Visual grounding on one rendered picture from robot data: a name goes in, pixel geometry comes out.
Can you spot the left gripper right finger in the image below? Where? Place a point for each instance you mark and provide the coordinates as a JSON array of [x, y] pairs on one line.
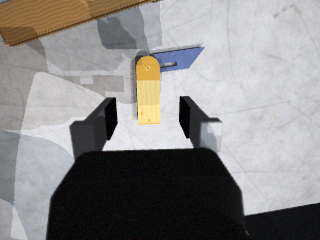
[[203, 132]]

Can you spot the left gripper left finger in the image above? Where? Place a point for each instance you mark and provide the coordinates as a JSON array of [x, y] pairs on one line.
[[92, 133]]

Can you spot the wooden sliding bevel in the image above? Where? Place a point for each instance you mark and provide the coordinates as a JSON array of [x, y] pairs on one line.
[[148, 80]]

